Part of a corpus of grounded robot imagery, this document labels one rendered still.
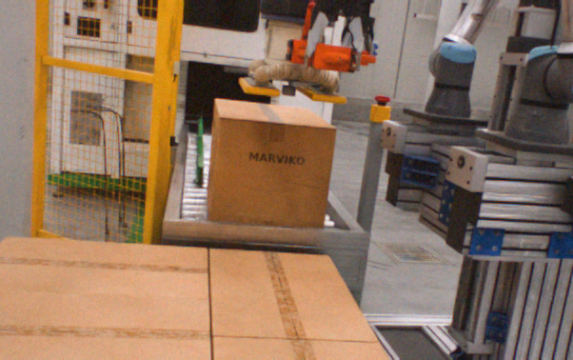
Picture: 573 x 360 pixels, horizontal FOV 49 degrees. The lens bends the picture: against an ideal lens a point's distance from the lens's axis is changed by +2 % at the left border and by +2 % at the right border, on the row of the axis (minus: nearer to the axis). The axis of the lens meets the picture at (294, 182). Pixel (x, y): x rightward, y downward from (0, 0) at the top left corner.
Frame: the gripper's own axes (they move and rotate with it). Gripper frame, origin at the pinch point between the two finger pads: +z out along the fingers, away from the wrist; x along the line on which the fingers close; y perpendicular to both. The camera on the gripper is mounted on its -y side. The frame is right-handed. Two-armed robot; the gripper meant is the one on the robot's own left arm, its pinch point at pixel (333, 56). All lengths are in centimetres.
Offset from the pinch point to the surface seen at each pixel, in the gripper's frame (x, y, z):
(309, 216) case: -13, 75, 56
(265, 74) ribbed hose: 10.6, 41.4, 7.5
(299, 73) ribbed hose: 1.1, 42.5, 6.1
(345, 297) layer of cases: -17, 27, 65
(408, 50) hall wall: -318, 987, -17
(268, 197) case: 2, 75, 50
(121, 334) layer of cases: 39, -1, 65
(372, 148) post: -45, 124, 37
